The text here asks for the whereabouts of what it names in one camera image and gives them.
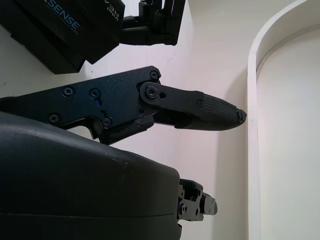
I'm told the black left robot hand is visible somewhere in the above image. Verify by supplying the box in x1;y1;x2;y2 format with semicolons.
119;0;186;47

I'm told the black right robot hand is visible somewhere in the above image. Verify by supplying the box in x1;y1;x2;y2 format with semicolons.
0;65;248;240

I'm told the black box base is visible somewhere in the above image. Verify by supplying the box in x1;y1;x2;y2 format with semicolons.
0;0;86;75

